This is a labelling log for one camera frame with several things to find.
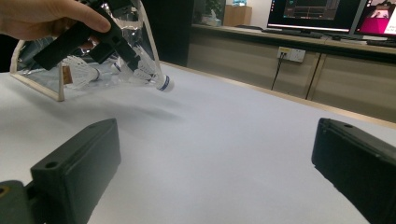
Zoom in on black keyboard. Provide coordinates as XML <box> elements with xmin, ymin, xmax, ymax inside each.
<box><xmin>261</xmin><ymin>27</ymin><xmax>325</xmax><ymax>39</ymax></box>
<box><xmin>367</xmin><ymin>38</ymin><xmax>396</xmax><ymax>49</ymax></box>

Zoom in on brown box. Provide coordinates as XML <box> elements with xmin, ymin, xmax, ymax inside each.
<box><xmin>223</xmin><ymin>4</ymin><xmax>253</xmax><ymax>27</ymax></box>

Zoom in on black computer monitor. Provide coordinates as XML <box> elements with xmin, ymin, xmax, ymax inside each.
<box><xmin>266</xmin><ymin>0</ymin><xmax>368</xmax><ymax>33</ymax></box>

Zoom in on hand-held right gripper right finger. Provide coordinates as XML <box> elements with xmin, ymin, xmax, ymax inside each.
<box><xmin>310</xmin><ymin>117</ymin><xmax>396</xmax><ymax>224</ymax></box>

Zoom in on beige cabinet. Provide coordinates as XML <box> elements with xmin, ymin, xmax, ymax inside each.
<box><xmin>186</xmin><ymin>23</ymin><xmax>396</xmax><ymax>123</ymax></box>

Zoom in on white wall socket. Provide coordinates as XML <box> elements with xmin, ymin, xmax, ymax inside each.
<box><xmin>276</xmin><ymin>46</ymin><xmax>306</xmax><ymax>63</ymax></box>

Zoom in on tissue box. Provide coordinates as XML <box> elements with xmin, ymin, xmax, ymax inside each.
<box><xmin>200</xmin><ymin>13</ymin><xmax>222</xmax><ymax>27</ymax></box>

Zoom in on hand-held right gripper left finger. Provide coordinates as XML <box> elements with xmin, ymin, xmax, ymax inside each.
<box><xmin>30</xmin><ymin>117</ymin><xmax>122</xmax><ymax>224</ymax></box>

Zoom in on green plant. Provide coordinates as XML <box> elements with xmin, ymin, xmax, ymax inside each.
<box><xmin>204</xmin><ymin>0</ymin><xmax>225</xmax><ymax>15</ymax></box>

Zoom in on transparent bag with beige trim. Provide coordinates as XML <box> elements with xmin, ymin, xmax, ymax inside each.
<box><xmin>8</xmin><ymin>0</ymin><xmax>166</xmax><ymax>103</ymax></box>

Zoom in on black power cable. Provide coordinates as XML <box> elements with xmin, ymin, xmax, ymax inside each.
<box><xmin>270</xmin><ymin>52</ymin><xmax>286</xmax><ymax>91</ymax></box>

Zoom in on monitor with pink screen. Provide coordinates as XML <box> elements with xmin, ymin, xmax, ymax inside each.
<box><xmin>354</xmin><ymin>0</ymin><xmax>396</xmax><ymax>37</ymax></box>

